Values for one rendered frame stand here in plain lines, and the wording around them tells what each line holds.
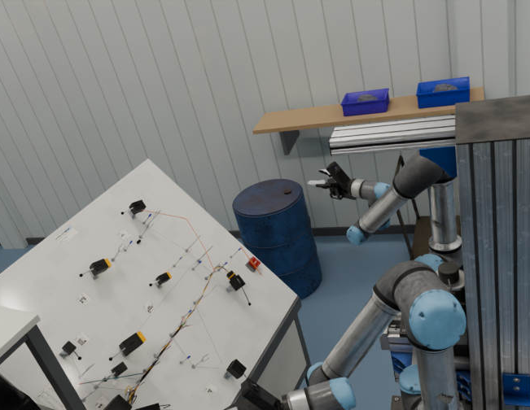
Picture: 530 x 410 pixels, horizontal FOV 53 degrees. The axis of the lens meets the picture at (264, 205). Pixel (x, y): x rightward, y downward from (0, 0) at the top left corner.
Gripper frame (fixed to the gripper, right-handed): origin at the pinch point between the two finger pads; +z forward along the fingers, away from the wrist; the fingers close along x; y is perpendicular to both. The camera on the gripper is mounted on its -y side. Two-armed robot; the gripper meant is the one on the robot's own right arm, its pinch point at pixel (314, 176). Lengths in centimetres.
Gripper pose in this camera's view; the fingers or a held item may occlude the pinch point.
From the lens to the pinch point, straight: 225.4
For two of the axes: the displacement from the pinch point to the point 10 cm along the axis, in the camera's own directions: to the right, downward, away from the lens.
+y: 3.2, 7.7, 5.5
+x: 6.2, -6.1, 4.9
